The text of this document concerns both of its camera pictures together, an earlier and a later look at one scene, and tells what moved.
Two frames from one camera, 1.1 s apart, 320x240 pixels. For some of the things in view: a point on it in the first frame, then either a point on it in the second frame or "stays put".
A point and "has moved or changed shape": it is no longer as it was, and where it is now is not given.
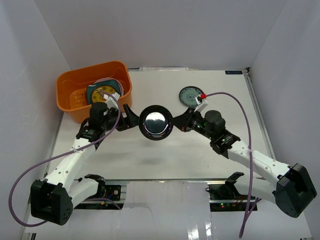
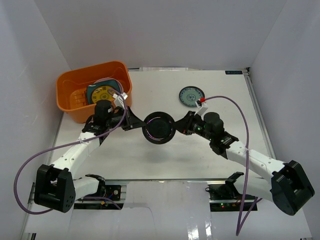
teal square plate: [113, 83] stays put
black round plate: [155, 122] has moved or changed shape
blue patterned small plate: [188, 94] stays put
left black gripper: [124, 119] stays put
